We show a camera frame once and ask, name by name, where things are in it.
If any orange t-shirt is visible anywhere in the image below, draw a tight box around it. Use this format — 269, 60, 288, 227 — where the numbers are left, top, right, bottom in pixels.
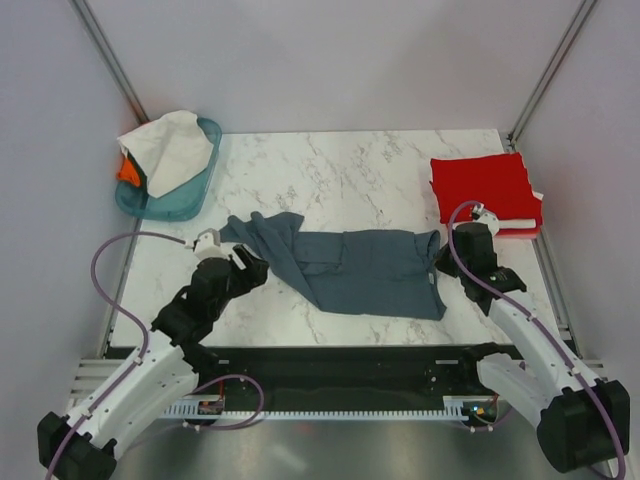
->
116, 157, 137, 188

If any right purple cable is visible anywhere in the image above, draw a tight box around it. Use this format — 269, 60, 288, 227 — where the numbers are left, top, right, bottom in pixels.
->
447, 199, 629, 474

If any white slotted cable duct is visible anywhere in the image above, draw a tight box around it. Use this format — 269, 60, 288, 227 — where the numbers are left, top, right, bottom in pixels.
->
159, 396, 497, 421

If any grey-blue t-shirt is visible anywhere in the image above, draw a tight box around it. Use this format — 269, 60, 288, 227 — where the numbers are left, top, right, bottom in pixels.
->
220, 212, 446, 321

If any crumpled white t-shirt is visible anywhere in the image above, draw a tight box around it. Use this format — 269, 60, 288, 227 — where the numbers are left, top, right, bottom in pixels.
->
117, 110, 214, 198

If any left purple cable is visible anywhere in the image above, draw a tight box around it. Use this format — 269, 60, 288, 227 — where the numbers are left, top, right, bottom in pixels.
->
44, 232, 265, 480

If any purple cable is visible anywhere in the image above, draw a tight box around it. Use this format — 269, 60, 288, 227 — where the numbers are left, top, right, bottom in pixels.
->
447, 199, 629, 474
44, 232, 265, 480

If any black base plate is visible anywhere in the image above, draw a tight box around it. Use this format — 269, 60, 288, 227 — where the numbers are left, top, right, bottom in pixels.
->
199, 346, 492, 409

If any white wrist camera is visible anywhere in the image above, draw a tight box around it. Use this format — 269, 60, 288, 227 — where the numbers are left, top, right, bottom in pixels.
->
185, 228, 225, 261
471, 203, 500, 236

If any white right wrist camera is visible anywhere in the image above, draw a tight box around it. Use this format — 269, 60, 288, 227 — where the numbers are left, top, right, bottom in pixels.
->
471, 203, 500, 236

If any dark green t-shirt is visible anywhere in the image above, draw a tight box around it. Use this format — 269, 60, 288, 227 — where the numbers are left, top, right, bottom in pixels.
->
128, 155, 148, 191

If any folded red t-shirt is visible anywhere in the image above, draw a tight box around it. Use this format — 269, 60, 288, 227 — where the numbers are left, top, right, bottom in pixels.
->
430, 153, 543, 225
497, 219, 540, 239

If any folded red t-shirt bottom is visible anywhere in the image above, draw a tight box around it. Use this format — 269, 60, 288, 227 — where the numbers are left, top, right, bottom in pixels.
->
497, 219, 540, 239

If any teal plastic bin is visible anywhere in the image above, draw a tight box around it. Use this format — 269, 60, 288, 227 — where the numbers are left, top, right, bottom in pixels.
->
115, 115, 222, 222

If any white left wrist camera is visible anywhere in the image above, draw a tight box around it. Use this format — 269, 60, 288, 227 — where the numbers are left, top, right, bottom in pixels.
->
185, 228, 225, 261

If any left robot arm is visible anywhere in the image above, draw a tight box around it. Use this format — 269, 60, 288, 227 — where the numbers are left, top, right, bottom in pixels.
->
37, 245, 269, 479

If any folded white t-shirt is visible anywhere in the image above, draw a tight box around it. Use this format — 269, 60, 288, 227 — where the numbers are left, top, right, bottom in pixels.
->
489, 190, 544, 236

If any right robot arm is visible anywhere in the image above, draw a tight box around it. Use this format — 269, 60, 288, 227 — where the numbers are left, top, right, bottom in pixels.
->
435, 222, 630, 478

